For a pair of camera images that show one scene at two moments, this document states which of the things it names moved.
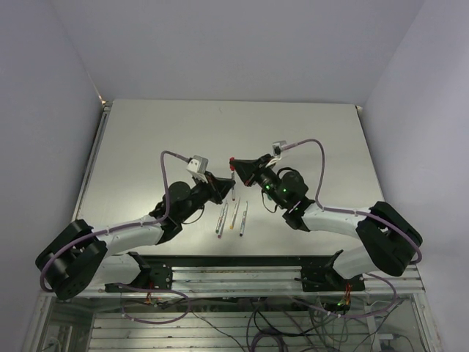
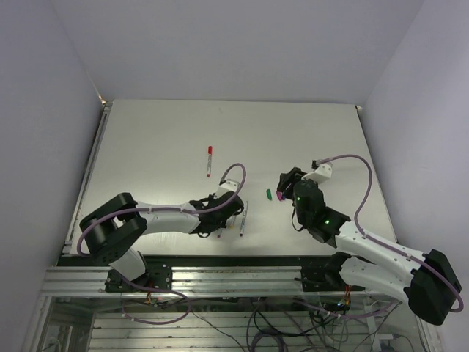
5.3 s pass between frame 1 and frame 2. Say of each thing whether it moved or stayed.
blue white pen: stayed
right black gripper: moved
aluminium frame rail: stayed
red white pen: moved
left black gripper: moved
